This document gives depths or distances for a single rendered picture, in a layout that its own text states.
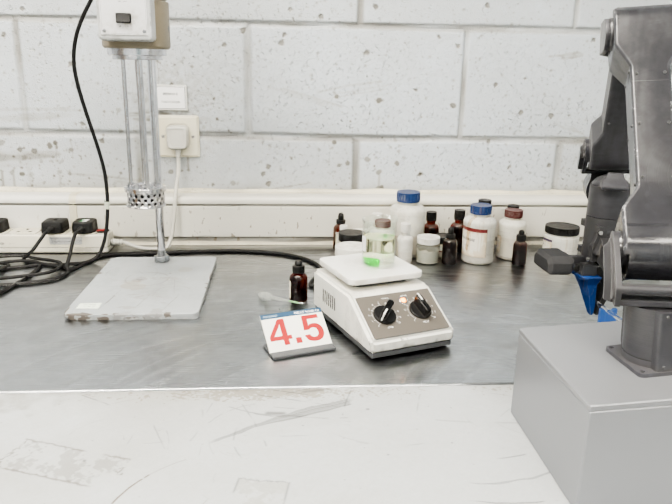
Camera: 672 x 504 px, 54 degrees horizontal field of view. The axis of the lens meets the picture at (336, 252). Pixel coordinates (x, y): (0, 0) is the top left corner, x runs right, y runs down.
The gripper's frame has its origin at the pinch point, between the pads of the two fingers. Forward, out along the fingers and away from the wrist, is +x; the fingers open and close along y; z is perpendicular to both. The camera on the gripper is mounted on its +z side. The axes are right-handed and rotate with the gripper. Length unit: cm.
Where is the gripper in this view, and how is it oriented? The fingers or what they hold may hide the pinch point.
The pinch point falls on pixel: (595, 293)
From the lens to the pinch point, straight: 109.2
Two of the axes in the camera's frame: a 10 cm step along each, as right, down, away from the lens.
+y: 9.9, -0.1, 1.1
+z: 1.1, 2.8, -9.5
